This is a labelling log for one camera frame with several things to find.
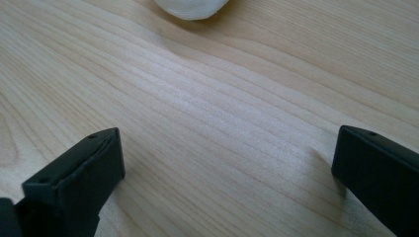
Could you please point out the white cloth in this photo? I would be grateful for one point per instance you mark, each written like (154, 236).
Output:
(191, 8)

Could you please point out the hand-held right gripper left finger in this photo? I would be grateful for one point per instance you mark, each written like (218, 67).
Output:
(75, 177)

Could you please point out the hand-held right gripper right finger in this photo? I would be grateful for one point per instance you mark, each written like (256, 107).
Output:
(382, 177)

